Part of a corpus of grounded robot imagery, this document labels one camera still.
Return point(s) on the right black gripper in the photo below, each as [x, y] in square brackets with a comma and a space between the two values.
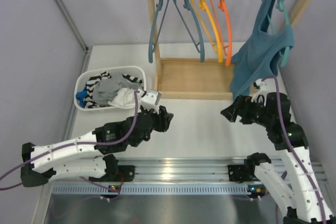
[243, 103]

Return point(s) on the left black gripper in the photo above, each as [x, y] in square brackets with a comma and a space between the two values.
[159, 118]

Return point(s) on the teal blue tank top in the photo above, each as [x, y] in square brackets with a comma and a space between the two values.
[259, 56]

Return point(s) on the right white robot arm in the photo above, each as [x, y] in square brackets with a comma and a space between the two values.
[300, 200]

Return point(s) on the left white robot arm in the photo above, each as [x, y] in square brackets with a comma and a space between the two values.
[92, 154]

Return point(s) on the wooden clothes rack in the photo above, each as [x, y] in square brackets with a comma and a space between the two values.
[208, 76]

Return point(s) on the white plastic laundry basket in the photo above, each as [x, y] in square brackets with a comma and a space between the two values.
[88, 79]

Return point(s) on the grey garment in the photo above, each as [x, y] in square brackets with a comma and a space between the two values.
[107, 89]

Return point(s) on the black white striped garment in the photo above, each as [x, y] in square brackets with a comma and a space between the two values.
[109, 89]

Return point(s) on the blue garment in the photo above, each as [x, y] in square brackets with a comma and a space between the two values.
[80, 96]

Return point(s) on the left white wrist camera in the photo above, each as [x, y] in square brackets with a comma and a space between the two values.
[149, 100]

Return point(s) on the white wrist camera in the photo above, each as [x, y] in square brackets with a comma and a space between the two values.
[262, 90]
[149, 100]

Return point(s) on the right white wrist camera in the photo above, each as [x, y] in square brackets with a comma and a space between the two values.
[262, 90]

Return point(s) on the aluminium mounting rail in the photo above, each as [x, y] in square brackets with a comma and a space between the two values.
[176, 176]

